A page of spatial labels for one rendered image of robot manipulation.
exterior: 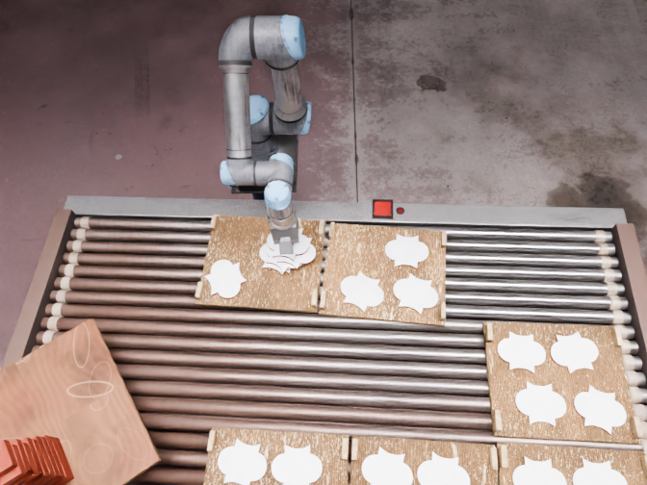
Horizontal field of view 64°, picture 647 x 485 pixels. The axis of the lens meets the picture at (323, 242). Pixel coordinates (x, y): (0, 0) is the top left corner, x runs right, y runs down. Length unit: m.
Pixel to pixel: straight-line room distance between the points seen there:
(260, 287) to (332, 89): 2.06
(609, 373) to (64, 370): 1.64
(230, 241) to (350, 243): 0.43
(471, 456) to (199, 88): 2.90
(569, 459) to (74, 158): 3.11
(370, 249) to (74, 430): 1.06
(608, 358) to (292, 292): 1.01
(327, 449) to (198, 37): 3.19
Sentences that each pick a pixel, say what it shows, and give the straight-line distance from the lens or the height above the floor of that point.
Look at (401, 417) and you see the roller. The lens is 1.67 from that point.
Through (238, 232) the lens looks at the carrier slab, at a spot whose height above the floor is 0.94.
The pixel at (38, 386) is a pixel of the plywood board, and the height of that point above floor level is 1.04.
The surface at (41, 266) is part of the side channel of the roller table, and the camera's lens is 2.09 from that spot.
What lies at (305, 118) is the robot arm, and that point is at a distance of 1.89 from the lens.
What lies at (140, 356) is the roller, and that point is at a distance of 1.83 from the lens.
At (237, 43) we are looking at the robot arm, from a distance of 1.57.
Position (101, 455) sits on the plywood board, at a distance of 1.67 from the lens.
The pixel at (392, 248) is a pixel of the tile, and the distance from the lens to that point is 1.82.
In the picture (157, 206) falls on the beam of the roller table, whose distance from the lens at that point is 2.08.
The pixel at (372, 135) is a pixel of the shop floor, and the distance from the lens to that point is 3.34.
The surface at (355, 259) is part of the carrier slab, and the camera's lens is 1.81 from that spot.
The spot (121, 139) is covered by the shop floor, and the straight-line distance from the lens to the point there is 3.64.
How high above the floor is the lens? 2.56
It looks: 61 degrees down
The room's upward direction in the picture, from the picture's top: 6 degrees counter-clockwise
